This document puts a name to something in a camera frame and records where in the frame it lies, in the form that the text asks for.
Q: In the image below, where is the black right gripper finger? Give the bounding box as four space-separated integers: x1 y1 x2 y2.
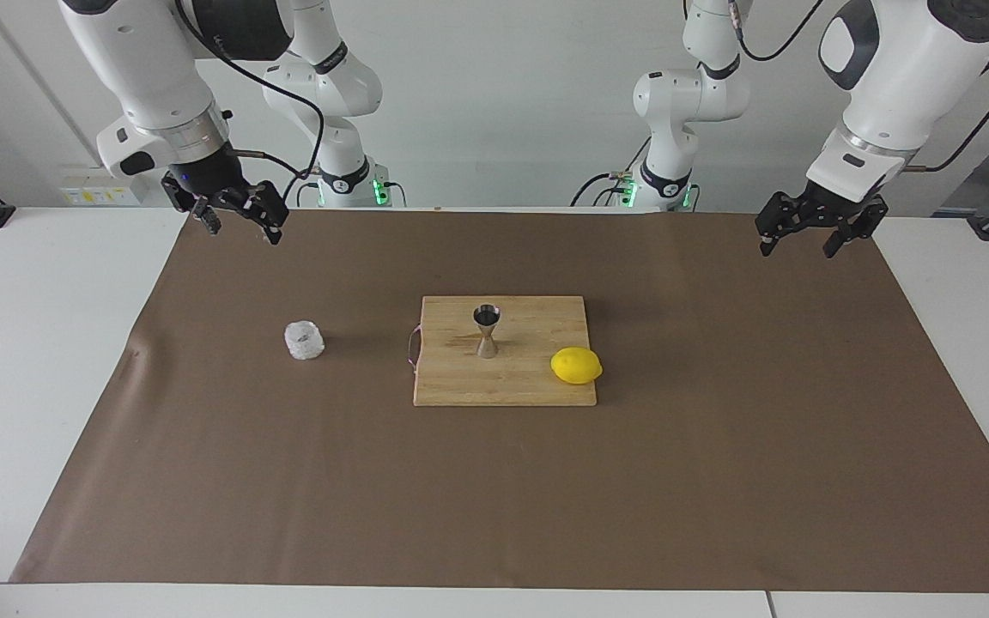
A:
161 175 223 236
236 179 290 248

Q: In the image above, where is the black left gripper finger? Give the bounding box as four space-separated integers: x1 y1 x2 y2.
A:
822 195 889 258
755 191 810 258

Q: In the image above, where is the clear textured glass cup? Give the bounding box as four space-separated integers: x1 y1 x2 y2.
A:
284 320 325 361

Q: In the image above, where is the steel double jigger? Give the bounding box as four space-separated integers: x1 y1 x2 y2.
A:
472 304 502 360

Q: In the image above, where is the yellow lemon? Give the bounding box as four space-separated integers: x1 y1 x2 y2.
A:
550 347 604 385

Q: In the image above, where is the wooden cutting board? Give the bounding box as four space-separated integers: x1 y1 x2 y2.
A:
407 295 598 408

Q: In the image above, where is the brown table mat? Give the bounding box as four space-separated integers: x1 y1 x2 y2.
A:
9 206 989 594

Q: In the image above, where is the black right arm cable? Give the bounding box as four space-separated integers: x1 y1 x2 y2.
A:
173 0 325 203

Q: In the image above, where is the white wall socket box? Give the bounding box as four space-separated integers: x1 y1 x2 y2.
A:
59 164 146 208

